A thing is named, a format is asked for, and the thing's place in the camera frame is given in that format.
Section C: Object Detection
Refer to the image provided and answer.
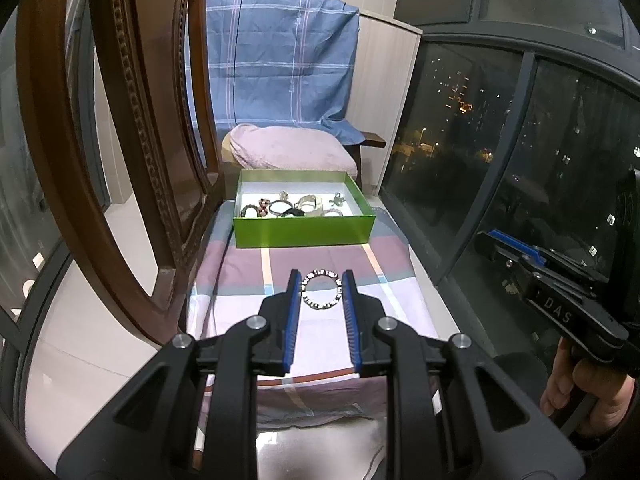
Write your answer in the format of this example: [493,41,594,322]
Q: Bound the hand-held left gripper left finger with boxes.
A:
[56,269,303,480]

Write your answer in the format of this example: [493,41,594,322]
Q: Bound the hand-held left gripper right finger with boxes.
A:
[342,269,586,480]

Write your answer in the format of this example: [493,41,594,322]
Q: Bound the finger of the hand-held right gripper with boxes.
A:
[487,229,547,267]
[474,232,532,287]

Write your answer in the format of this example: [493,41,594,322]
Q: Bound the black and white bead bracelet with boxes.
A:
[301,269,344,311]

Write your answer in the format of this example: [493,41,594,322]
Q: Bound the green cardboard box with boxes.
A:
[232,169,377,249]

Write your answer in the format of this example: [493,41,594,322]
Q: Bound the person's right hand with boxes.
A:
[540,335,640,437]

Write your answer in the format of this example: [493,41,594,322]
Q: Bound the pink plaid table cover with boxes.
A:
[185,200,443,431]

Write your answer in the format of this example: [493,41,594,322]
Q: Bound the dark wooden armchair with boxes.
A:
[345,129,388,181]

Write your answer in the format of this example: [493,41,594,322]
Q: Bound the pink pillow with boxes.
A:
[222,124,359,181]

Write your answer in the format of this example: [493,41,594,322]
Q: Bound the blue plaid cloth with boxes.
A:
[185,0,366,143]

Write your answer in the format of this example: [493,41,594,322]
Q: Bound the carved wooden chair back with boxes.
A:
[15,0,241,348]

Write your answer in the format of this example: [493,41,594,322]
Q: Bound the dark window frame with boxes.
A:
[380,0,640,311]

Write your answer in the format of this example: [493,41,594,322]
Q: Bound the dark sliding door frame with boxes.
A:
[0,10,116,411]

